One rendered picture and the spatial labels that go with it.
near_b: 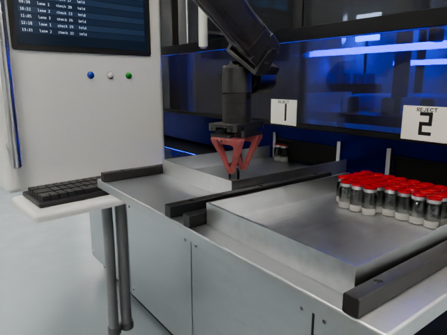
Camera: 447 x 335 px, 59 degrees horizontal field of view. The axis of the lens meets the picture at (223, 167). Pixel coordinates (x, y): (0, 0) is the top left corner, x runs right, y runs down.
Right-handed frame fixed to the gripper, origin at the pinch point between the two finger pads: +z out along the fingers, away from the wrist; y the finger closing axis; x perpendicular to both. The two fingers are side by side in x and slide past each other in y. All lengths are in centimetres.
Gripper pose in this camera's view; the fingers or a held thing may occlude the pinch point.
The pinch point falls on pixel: (237, 167)
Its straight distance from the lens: 78.7
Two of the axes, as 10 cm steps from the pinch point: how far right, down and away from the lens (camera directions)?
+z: 0.1, 9.8, 2.2
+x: -8.0, -1.2, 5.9
